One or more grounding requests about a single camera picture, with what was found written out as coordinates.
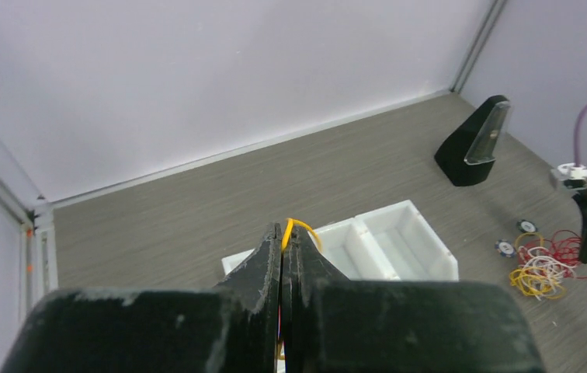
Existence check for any yellow cable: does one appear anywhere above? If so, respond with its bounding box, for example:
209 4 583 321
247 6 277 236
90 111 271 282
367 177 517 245
508 232 568 302

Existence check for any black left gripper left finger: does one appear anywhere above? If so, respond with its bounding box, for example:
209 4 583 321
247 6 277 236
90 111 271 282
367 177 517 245
1 223 282 372

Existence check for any white three-compartment tray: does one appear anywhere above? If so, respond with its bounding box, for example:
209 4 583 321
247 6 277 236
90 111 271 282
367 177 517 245
221 200 460 283

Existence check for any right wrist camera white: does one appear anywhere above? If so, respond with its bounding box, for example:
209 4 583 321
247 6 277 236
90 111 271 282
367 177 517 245
550 163 587 191

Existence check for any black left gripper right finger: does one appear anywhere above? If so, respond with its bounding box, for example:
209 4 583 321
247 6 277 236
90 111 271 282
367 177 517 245
281 227 546 372

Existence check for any black metronome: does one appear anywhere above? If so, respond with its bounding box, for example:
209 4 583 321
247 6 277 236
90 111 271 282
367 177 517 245
434 95 511 187

